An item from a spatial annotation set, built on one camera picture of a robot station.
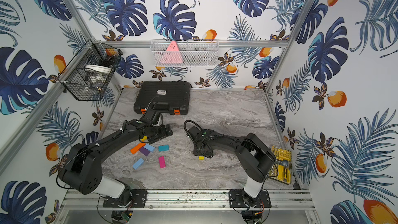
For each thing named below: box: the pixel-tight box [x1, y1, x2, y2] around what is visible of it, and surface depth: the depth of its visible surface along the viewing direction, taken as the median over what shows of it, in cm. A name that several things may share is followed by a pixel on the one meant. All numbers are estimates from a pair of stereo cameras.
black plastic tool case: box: [133, 80, 191, 116], surface depth 112 cm
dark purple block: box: [138, 146, 151, 157], surface depth 92 cm
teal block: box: [158, 144, 170, 152], surface depth 93 cm
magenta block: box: [158, 156, 167, 169], surface depth 88 cm
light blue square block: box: [144, 143, 156, 152], surface depth 92 cm
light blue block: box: [132, 157, 145, 171], surface depth 87 cm
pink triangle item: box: [161, 40, 183, 64], surface depth 92 cm
